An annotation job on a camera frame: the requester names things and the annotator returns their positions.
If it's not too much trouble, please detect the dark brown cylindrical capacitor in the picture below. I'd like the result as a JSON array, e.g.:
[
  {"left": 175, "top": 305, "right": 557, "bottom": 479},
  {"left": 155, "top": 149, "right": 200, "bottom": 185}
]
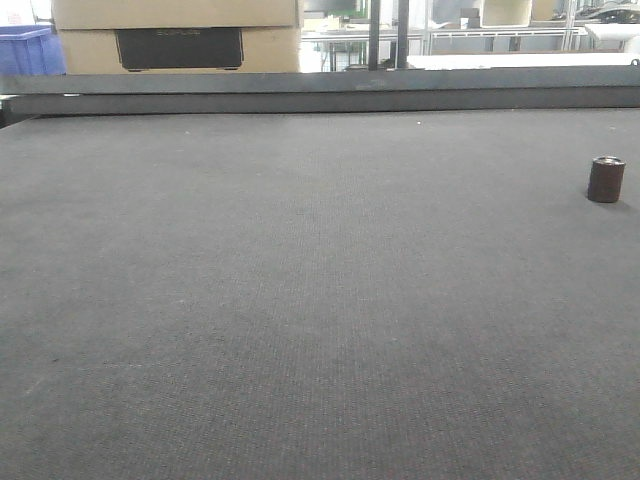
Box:
[{"left": 587, "top": 156, "right": 626, "bottom": 203}]

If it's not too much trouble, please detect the lower cardboard box black label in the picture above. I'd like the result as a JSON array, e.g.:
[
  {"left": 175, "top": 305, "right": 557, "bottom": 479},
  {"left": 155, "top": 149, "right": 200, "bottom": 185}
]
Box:
[{"left": 56, "top": 24, "right": 303, "bottom": 76}]

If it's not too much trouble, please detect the black vertical post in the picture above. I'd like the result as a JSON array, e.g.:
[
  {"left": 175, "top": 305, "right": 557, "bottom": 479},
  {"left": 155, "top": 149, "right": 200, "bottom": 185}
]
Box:
[{"left": 367, "top": 0, "right": 381, "bottom": 71}]

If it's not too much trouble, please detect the upper cardboard box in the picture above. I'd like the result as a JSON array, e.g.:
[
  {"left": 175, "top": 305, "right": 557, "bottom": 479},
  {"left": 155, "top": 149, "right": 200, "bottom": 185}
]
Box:
[{"left": 52, "top": 0, "right": 303, "bottom": 30}]

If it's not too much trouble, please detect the white background workbench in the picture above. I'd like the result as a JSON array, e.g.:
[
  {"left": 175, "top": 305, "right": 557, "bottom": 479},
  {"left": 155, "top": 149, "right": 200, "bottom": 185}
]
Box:
[{"left": 423, "top": 26, "right": 587, "bottom": 55}]

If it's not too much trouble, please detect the grey metal table rail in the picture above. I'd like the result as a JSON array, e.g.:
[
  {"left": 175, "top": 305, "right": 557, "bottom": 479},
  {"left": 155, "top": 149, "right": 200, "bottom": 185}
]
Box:
[{"left": 1, "top": 64, "right": 639, "bottom": 116}]

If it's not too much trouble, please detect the blue plastic bin background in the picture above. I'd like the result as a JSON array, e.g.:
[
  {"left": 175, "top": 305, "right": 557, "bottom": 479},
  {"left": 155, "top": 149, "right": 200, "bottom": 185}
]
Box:
[{"left": 1, "top": 25, "right": 66, "bottom": 76}]

